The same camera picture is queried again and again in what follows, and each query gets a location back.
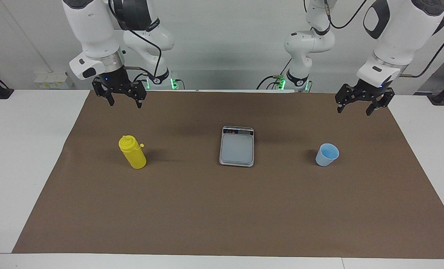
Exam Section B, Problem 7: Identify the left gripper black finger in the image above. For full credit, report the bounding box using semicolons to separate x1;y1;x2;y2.
366;89;395;116
335;84;355;113

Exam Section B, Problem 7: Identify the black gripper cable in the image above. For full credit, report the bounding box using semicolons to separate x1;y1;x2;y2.
108;0;162;84
400;22;444;78

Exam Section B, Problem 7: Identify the silver digital kitchen scale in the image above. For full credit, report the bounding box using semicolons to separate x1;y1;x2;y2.
219;126;255;167

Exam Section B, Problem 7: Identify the yellow squeeze bottle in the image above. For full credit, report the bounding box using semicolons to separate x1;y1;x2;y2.
118;135;147;169

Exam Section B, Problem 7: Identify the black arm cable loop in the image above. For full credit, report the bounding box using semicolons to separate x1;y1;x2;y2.
325;0;369;30

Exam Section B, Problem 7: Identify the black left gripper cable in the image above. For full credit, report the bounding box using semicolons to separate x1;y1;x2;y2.
400;22;444;78

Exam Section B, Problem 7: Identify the light blue plastic cup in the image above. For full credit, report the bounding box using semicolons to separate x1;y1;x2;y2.
316;143;339;167

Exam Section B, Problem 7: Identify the black right base cable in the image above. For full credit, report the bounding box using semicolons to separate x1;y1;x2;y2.
134;73;149;90

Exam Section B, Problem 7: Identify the black base cable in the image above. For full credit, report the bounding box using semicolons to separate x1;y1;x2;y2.
257;58;293;90
134;73;149;90

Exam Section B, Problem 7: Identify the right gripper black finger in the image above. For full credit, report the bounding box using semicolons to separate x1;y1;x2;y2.
92;78;115;106
130;82;147;109

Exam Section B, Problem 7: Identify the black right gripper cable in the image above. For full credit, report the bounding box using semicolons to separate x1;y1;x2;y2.
108;0;162;84

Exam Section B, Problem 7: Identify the white wall socket strip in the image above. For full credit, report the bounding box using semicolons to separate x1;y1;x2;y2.
34;71;70;89

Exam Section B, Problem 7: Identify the black left base cable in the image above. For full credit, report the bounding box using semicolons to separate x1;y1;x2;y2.
257;58;293;90

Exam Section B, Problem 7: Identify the brown paper table mat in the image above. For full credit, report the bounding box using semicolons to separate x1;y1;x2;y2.
12;90;444;259

